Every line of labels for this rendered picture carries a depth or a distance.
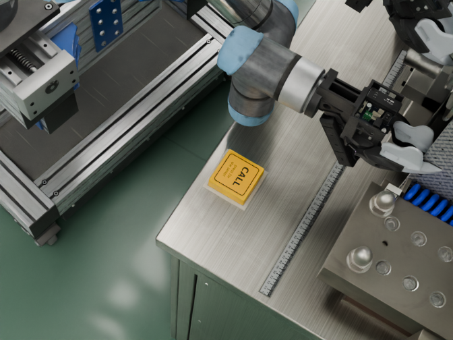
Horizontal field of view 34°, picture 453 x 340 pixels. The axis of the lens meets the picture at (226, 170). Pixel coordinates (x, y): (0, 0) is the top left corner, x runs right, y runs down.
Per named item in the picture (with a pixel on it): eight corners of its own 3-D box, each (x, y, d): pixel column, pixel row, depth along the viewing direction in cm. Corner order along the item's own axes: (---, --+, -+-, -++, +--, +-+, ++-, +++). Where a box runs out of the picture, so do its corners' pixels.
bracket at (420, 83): (375, 128, 131) (431, 32, 102) (407, 146, 130) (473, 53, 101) (363, 150, 129) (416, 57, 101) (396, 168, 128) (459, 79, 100)
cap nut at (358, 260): (352, 244, 108) (360, 235, 104) (375, 257, 107) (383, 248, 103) (342, 265, 106) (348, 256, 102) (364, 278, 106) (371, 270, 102)
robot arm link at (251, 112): (282, 80, 127) (291, 46, 116) (265, 136, 122) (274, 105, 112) (238, 68, 127) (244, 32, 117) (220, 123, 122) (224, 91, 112)
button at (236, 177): (228, 154, 126) (229, 148, 124) (263, 173, 125) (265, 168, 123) (207, 185, 124) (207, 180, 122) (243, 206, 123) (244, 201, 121)
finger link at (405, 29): (424, 60, 93) (390, 6, 89) (414, 61, 94) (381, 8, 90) (440, 35, 95) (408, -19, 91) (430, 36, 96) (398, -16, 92)
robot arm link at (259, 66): (237, 42, 116) (242, 10, 108) (298, 75, 114) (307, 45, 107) (212, 78, 113) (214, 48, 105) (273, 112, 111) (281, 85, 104)
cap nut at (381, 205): (375, 190, 111) (383, 179, 107) (396, 202, 111) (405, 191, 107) (364, 209, 110) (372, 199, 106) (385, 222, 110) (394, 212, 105)
